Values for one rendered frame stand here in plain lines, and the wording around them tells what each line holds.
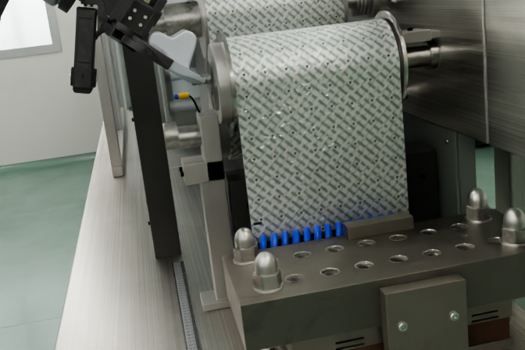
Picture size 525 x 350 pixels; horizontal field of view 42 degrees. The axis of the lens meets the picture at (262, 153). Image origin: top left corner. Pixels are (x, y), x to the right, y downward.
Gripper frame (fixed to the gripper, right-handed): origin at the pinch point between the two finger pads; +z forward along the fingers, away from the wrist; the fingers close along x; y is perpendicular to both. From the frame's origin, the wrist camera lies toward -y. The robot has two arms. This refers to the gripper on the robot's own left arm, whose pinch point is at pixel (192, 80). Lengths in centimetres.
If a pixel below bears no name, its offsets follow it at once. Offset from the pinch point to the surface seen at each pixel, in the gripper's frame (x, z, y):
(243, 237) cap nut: -12.3, 14.8, -13.2
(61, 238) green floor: 328, 27, -142
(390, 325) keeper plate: -26.1, 31.2, -10.8
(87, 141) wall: 552, 21, -125
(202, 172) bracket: 2.9, 9.0, -10.9
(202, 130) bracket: 2.8, 5.6, -5.6
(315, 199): -4.5, 23.4, -4.9
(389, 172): -4.4, 30.6, 4.1
